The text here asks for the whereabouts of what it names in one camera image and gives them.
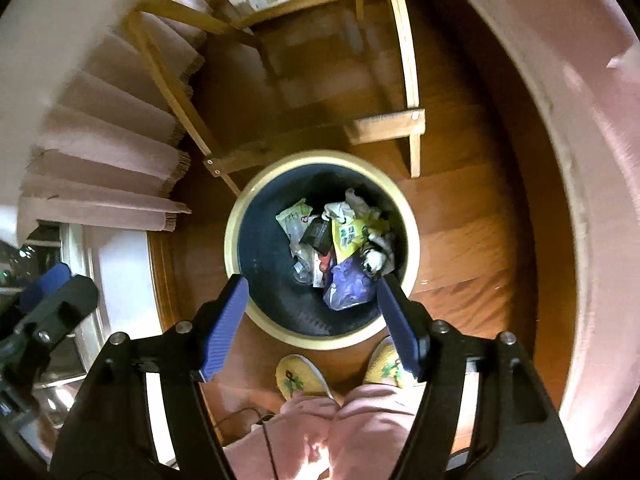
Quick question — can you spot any purple plastic bag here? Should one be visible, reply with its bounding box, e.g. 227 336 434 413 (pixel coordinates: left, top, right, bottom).
323 255 377 311

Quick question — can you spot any left yellow slipper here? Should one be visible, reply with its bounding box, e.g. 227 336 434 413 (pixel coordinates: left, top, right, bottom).
274 354 333 401

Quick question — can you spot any green yellow snack wrapper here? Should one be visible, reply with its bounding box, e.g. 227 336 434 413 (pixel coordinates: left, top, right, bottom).
276 198 317 252

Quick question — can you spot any yellow snack bag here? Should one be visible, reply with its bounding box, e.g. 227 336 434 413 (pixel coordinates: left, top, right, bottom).
331 218 390 263

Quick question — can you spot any black yellow wrapper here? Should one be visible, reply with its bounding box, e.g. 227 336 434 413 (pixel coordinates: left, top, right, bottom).
359 232 395 280

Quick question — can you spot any small black packet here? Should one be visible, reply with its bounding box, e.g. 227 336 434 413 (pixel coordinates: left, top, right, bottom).
300 217 333 256

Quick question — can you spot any pink bed cover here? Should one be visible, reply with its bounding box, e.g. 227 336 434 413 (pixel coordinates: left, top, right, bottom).
468 0 639 464

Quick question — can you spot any right yellow slipper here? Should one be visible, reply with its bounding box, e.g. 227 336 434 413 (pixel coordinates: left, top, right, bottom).
363 336 418 389

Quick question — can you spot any yellow slipper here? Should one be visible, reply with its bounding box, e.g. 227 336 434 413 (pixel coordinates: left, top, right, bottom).
363 336 418 389
274 354 333 401

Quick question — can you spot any black cable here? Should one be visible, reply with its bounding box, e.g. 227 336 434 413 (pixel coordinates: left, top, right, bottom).
211 405 281 480

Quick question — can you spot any yellow rimmed trash bin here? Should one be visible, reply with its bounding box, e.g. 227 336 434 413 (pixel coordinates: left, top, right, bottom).
224 151 421 350

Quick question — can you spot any white paper bag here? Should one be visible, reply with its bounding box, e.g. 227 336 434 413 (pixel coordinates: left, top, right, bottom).
322 188 372 224

